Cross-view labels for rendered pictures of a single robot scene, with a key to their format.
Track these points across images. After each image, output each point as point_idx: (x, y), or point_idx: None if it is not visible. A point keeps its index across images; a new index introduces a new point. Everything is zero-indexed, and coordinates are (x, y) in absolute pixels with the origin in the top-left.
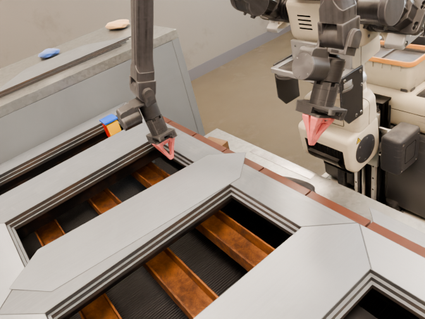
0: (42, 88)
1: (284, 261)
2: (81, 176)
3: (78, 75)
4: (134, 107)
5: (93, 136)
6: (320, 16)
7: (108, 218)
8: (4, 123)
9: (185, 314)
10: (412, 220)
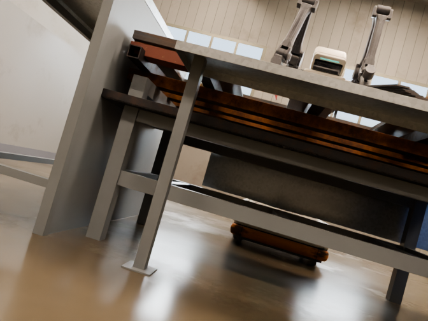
0: (166, 25)
1: None
2: None
3: (172, 38)
4: (283, 58)
5: (181, 78)
6: (365, 61)
7: None
8: (153, 22)
9: (349, 144)
10: None
